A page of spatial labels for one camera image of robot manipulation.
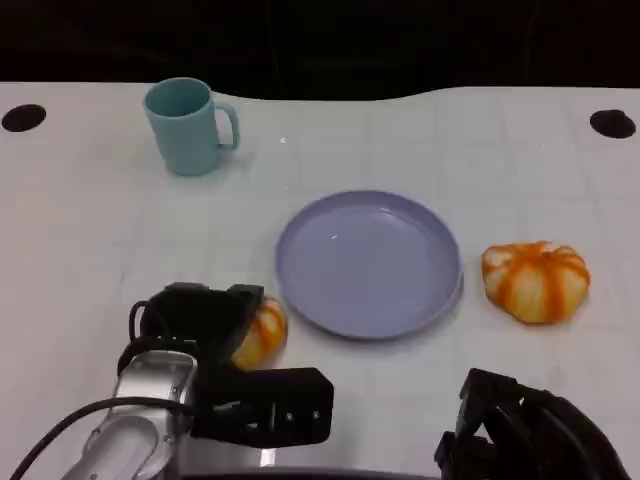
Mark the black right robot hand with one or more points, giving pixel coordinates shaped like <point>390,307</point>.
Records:
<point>500,435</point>

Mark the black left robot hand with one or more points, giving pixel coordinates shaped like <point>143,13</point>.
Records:
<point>200,315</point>

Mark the orange and white bread roll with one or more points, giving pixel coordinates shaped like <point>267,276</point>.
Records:
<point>537,282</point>
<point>265,330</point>

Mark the lilac plate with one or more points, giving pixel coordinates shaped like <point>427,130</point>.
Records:
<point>370,265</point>

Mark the pale green mug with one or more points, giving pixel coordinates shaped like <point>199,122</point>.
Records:
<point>182,135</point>

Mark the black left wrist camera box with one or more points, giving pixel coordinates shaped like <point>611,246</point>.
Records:
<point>270,405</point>

